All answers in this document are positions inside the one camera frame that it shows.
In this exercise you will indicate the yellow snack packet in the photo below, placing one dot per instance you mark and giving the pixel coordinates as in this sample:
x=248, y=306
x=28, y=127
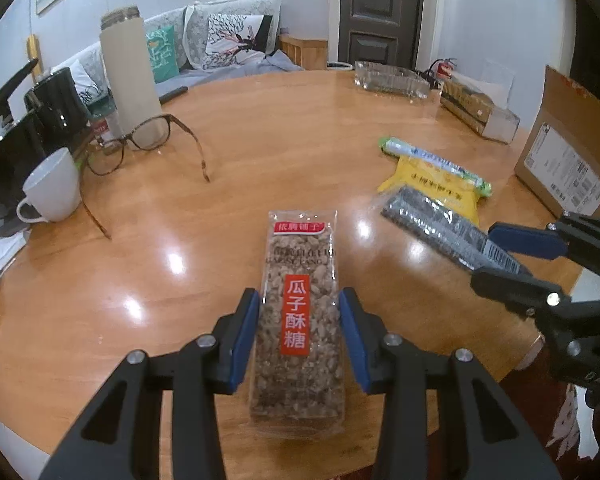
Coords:
x=435, y=187

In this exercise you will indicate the black remote control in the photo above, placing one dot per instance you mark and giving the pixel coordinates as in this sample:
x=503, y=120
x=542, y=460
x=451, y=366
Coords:
x=172, y=93

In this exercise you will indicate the grey blanket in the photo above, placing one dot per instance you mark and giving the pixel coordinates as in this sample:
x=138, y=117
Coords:
x=260, y=66

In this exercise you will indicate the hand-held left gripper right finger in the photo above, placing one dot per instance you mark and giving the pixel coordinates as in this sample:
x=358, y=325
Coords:
x=352, y=340

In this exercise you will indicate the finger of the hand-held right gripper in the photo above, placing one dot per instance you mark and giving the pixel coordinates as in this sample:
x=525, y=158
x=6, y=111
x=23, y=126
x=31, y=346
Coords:
x=525, y=241
x=520, y=290

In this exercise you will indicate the dark brown door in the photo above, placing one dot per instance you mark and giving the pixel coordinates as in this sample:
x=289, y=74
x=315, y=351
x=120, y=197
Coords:
x=380, y=5

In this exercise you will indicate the long green snack packet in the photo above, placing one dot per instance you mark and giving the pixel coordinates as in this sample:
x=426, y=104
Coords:
x=430, y=157

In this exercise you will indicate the grey sofa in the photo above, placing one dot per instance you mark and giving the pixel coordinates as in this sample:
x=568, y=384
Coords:
x=195, y=20

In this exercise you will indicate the white cushion with black tree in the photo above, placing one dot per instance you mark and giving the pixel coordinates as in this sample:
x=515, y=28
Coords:
x=87, y=85

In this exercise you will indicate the clear seed brittle packet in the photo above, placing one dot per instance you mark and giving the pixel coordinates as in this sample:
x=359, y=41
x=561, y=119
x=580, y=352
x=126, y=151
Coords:
x=300, y=320

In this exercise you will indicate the white patterned cloth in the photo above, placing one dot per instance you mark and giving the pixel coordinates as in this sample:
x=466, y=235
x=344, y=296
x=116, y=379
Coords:
x=572, y=420

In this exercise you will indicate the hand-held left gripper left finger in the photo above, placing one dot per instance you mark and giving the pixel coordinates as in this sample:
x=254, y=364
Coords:
x=245, y=335

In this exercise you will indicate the cardboard box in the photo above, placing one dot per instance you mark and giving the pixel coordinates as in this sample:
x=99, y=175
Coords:
x=565, y=145

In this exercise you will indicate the black electric kettle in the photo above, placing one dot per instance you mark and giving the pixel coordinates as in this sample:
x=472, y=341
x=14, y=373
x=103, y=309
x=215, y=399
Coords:
x=57, y=102

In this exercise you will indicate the teal patterned cushion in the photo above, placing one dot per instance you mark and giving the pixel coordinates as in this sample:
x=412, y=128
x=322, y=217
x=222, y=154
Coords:
x=160, y=52

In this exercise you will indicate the tortoiseshell eyeglasses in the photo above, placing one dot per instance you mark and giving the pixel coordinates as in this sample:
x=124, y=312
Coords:
x=145, y=155

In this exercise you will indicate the white cushion with red-black print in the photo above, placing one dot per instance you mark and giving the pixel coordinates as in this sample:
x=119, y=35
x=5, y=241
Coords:
x=237, y=40

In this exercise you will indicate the wooden plank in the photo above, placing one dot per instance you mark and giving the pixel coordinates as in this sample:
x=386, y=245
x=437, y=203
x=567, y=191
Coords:
x=32, y=52

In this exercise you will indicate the red fire extinguisher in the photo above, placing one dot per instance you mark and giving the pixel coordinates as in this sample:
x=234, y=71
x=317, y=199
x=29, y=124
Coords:
x=445, y=67

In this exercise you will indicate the glass ashtray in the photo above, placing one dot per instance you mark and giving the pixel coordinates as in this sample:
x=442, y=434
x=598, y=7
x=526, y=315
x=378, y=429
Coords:
x=390, y=80

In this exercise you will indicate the white ceramic cup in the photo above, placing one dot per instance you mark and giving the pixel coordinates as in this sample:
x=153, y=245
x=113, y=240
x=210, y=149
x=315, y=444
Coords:
x=52, y=187

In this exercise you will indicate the white thermos bottle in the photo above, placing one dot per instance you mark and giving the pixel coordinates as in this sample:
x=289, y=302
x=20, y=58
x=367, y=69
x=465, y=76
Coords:
x=130, y=75

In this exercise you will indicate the black sesame snack packet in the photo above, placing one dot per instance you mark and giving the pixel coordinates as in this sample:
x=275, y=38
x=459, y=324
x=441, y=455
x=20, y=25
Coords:
x=440, y=225

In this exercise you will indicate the patterned tissue box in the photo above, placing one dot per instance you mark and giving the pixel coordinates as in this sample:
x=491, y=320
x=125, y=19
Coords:
x=475, y=105

